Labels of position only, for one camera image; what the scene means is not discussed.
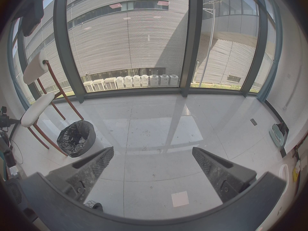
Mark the blue-green curtain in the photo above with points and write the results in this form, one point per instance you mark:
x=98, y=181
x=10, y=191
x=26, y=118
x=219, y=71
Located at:
x=16, y=80
x=270, y=56

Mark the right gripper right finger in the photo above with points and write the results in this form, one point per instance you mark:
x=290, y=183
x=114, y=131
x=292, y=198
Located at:
x=221, y=174

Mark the white cushioned wooden chair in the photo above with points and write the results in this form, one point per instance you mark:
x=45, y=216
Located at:
x=36, y=109

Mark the small yellow object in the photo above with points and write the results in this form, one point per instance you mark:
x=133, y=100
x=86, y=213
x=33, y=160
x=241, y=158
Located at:
x=295, y=175

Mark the window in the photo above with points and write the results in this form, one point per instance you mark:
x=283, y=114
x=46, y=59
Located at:
x=185, y=44

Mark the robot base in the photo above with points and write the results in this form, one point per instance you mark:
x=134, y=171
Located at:
x=92, y=204

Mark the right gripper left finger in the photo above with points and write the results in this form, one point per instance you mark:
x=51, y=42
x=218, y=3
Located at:
x=86, y=172

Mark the pale green oval device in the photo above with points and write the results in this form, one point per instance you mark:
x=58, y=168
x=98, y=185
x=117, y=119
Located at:
x=275, y=136

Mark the black plastic bag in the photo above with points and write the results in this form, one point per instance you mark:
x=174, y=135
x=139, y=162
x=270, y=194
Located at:
x=69, y=143

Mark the white oblong tray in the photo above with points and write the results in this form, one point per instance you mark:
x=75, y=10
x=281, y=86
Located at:
x=283, y=172

